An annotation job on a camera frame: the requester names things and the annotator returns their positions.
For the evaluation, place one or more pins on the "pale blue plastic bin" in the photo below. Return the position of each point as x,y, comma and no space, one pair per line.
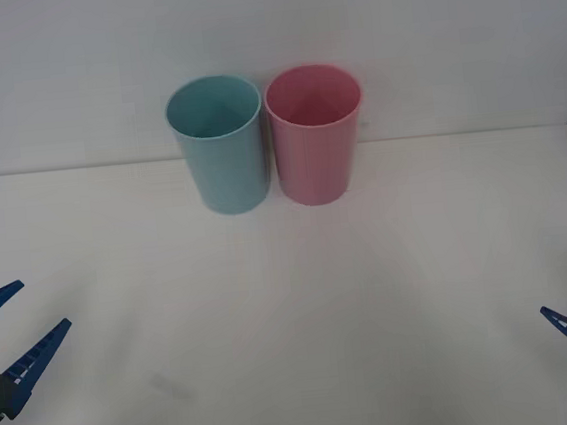
229,172

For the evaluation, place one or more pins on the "pink plastic bin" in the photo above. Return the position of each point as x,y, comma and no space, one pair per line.
315,164

